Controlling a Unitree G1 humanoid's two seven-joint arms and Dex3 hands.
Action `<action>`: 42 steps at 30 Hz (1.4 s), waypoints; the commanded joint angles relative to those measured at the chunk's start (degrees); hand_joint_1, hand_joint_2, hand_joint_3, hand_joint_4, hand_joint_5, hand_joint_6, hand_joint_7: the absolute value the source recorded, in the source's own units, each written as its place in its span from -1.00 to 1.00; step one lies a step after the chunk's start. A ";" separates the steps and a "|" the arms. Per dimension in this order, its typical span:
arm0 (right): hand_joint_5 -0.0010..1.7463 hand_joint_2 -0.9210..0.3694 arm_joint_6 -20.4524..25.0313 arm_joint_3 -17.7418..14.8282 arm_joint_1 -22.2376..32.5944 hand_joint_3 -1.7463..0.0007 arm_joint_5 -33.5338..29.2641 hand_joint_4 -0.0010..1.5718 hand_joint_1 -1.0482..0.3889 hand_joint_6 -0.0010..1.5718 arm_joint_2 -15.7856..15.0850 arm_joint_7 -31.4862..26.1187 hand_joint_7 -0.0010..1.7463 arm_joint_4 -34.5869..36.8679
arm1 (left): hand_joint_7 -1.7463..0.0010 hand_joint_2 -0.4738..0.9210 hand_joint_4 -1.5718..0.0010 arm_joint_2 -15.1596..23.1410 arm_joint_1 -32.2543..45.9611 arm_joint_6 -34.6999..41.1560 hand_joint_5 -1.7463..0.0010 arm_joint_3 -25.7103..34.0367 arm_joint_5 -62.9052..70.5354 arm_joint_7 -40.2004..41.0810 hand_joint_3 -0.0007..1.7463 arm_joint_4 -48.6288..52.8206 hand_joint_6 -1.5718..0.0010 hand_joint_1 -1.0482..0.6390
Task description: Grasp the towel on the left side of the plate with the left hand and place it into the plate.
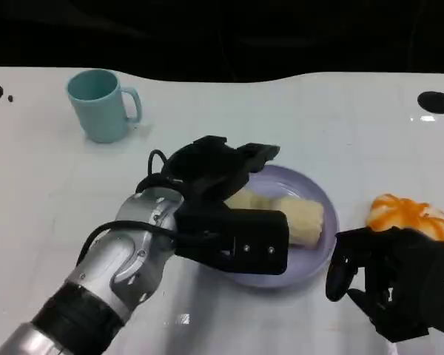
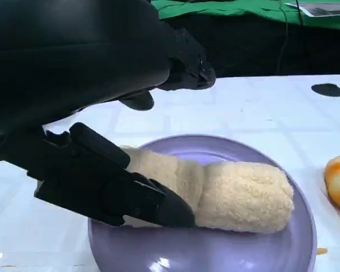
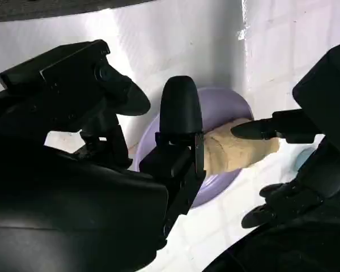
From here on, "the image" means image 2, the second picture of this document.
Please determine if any green cloth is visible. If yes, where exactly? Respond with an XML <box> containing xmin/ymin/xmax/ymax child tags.
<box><xmin>150</xmin><ymin>0</ymin><xmax>340</xmax><ymax>32</ymax></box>

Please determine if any beige towel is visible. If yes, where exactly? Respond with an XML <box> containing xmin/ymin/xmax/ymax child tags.
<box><xmin>120</xmin><ymin>146</ymin><xmax>295</xmax><ymax>235</ymax></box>

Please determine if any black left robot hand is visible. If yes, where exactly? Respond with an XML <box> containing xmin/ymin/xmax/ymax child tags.
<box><xmin>0</xmin><ymin>0</ymin><xmax>216</xmax><ymax>229</ymax></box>

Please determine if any lilac plate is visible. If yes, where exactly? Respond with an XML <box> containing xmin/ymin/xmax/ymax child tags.
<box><xmin>87</xmin><ymin>134</ymin><xmax>318</xmax><ymax>272</ymax></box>

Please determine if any thin black cable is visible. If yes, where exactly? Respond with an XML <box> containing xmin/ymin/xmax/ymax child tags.
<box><xmin>275</xmin><ymin>0</ymin><xmax>290</xmax><ymax>76</ymax></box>

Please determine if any black round table grommet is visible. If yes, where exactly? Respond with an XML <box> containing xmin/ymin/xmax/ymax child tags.
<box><xmin>311</xmin><ymin>83</ymin><xmax>340</xmax><ymax>99</ymax></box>

